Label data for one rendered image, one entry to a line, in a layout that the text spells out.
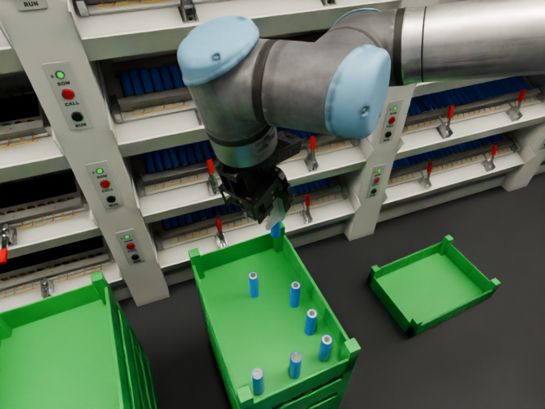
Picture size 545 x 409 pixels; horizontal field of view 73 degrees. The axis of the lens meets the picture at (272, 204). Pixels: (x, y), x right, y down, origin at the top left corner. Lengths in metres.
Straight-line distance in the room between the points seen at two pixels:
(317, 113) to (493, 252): 1.13
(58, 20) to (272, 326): 0.61
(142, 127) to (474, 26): 0.60
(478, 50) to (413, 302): 0.84
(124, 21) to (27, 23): 0.14
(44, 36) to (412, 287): 1.08
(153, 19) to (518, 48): 0.54
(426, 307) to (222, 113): 0.92
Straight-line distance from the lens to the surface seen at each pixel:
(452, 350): 1.16
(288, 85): 0.38
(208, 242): 1.08
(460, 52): 0.48
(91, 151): 0.80
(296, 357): 0.63
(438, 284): 1.26
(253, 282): 0.71
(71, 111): 0.76
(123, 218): 0.92
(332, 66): 0.37
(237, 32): 0.42
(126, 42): 0.72
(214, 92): 0.41
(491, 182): 1.65
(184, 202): 0.92
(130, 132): 0.81
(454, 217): 1.49
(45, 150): 0.83
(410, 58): 0.48
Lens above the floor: 0.96
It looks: 44 degrees down
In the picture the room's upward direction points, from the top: straight up
